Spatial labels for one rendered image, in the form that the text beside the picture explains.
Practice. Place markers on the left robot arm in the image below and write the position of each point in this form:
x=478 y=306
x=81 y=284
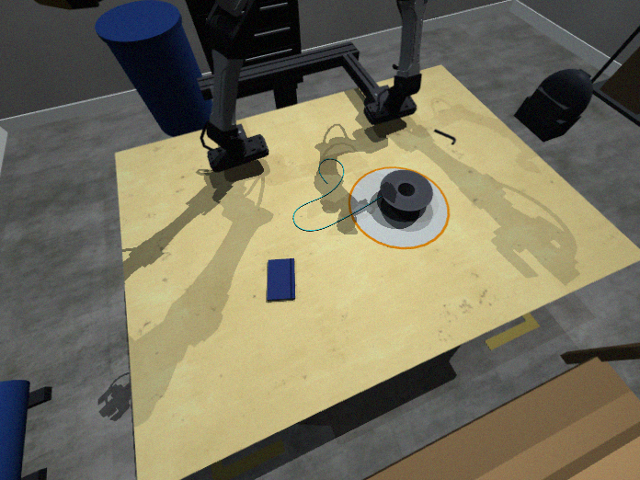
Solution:
x=408 y=72

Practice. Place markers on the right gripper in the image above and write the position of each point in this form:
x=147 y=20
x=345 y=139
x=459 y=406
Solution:
x=69 y=4

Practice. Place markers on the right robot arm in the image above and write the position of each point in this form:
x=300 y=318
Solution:
x=230 y=44

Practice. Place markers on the grey perforated disc with centre hole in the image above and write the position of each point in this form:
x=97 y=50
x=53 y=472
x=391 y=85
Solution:
x=407 y=191

